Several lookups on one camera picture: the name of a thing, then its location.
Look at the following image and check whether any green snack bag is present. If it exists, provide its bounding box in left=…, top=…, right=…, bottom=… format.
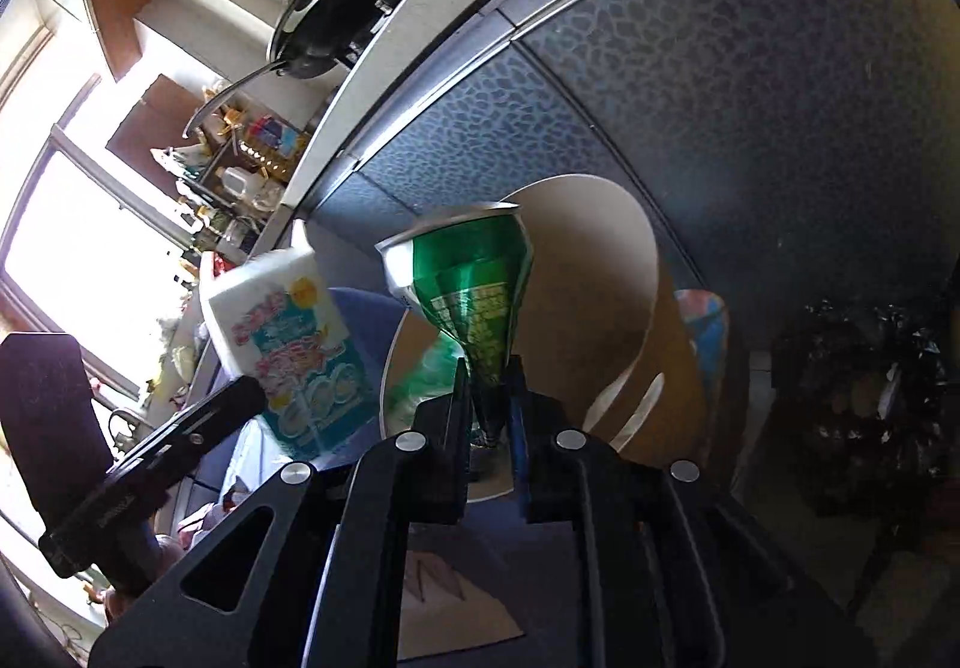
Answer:
left=376, top=202, right=534, bottom=444

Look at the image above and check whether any blue patterned tablecloth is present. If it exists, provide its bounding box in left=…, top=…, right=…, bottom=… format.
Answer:
left=179, top=284, right=571, bottom=668

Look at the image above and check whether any white tissue pack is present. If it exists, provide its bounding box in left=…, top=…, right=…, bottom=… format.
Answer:
left=200, top=248, right=374, bottom=460

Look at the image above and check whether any white plastic jug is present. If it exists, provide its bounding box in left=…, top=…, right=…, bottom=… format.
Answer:
left=217, top=166, right=265, bottom=203

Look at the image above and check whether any cooking oil bottle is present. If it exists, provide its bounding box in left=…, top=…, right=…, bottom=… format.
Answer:
left=239, top=137, right=308, bottom=186

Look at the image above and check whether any black wok with lid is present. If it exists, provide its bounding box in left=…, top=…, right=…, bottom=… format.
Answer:
left=182, top=0, right=402, bottom=139

